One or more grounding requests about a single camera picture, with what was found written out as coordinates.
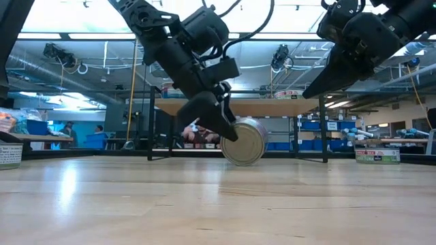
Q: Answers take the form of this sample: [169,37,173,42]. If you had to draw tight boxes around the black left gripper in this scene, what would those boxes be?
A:
[151,35,239,143]

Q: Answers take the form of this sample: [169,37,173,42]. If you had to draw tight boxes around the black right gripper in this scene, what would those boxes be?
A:
[301,5,427,100]

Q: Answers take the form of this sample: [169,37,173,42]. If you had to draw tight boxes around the blue red label can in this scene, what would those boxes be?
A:
[160,81,187,99]
[219,116,270,167]

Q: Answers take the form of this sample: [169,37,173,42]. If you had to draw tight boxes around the green label tuna can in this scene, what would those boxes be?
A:
[0,142,24,171]
[354,147,401,165]
[274,89,306,100]

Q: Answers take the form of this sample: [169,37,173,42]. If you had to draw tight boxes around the black ceiling device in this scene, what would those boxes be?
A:
[42,43,78,69]
[270,44,294,71]

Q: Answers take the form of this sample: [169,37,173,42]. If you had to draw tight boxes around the metal rack blue bins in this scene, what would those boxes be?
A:
[295,114,364,152]

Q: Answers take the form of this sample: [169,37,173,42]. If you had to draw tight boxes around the blue ceiling light device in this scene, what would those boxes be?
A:
[405,56,422,69]

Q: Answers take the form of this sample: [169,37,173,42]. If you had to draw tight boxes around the workbench with blue robots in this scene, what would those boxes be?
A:
[340,127,436,146]

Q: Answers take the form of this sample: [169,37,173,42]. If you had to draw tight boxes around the wooden workbench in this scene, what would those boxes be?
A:
[10,133,74,150]

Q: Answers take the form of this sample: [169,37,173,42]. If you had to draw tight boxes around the blue crate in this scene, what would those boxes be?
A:
[26,118,48,136]

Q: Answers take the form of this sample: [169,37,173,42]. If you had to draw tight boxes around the pile of plastic bags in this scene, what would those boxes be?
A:
[0,107,47,135]

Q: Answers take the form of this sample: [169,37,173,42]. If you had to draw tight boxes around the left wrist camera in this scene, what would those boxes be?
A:
[206,56,241,83]

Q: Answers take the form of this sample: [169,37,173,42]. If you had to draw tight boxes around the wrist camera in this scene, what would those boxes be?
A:
[315,0,362,44]
[206,56,241,83]

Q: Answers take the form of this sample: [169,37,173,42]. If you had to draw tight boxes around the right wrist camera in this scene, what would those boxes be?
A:
[315,0,362,44]

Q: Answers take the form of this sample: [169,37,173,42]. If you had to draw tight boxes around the wooden shelf black frame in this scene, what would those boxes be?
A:
[146,84,328,163]

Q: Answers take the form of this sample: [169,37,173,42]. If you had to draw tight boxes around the orange hanging cable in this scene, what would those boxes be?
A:
[405,63,433,130]

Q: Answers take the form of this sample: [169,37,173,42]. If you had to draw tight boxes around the yellow hanging cable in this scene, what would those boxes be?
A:
[125,40,139,142]

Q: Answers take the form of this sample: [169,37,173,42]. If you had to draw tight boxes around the black camera cable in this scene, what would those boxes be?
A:
[202,0,275,61]

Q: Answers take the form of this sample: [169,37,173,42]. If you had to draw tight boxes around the silver ventilation duct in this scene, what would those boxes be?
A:
[5,49,120,103]

